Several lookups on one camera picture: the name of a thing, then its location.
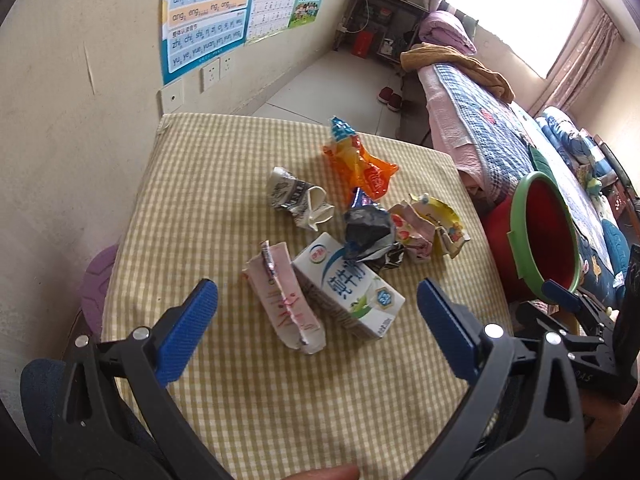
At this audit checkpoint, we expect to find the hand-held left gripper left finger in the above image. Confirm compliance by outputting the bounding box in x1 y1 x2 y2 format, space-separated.
50 278 236 480

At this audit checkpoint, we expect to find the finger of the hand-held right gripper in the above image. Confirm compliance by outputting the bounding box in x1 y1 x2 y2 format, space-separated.
514 301 608 356
529 280 618 326

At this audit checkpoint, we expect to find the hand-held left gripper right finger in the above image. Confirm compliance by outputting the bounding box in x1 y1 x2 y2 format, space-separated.
400 278 586 480

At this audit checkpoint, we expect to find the red bucket with green rim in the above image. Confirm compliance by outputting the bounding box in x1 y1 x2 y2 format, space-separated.
480 171 583 306

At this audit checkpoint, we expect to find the pink white carton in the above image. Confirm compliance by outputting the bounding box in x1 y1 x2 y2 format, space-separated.
242 241 327 356

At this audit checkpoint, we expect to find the yellow pink floral wrapper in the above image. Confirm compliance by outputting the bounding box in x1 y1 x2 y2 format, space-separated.
389 192 471 263

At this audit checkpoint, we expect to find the white milk carton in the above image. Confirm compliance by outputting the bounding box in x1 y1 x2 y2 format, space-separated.
291 232 406 341

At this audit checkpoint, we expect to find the black wrapper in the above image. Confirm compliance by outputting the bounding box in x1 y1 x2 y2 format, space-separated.
342 187 407 271

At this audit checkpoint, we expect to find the black white carton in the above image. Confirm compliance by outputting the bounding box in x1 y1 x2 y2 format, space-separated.
267 166 335 233

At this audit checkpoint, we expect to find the orange snack wrapper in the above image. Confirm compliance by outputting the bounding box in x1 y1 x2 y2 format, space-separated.
321 116 401 200

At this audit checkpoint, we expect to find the person's right hand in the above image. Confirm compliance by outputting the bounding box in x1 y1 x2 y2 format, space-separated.
582 402 628 441

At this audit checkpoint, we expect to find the person's left hand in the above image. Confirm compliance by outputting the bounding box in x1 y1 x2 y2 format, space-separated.
287 464 361 480

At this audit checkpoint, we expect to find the purple round stool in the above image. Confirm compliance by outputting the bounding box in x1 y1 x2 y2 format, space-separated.
80 244 121 336

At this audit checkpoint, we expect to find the yellow checked tablecloth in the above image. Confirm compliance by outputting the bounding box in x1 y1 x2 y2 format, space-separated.
100 112 516 480

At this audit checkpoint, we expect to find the green stuffed toy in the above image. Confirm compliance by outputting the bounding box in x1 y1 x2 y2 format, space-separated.
580 162 613 193

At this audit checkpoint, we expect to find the dark green cloth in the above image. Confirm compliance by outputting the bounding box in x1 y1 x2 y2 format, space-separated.
530 147 556 173

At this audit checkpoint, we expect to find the dark wooden headboard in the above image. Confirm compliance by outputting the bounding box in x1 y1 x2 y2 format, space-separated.
595 132 640 221

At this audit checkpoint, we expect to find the blue folded bedding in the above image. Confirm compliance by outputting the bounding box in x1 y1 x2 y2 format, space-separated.
537 106 601 163

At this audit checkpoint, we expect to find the bed with blue quilt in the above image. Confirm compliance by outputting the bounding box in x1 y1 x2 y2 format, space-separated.
432 62 633 301

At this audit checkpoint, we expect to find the pink bed sheet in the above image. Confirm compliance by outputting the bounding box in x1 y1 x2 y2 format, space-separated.
417 67 483 171

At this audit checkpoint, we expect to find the yellow blanket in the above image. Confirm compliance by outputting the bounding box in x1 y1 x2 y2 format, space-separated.
400 44 515 103

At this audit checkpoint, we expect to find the purple folded quilt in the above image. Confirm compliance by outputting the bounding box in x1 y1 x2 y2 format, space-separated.
419 10 478 56

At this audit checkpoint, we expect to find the bright window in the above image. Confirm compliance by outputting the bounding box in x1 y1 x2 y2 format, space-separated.
442 0 586 73

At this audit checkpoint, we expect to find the red box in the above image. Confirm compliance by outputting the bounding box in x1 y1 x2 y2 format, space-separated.
351 30 375 57

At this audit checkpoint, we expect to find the dark metal desk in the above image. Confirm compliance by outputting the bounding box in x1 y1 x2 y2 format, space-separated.
334 0 431 63

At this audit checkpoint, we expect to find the white wall plate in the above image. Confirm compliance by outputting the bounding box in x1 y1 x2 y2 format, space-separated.
160 81 185 113

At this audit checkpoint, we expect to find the blue letter wall poster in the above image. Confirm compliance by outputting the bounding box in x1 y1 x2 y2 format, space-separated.
161 0 256 86

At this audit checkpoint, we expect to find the white chart wall poster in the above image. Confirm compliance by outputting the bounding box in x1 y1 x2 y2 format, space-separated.
245 0 308 43

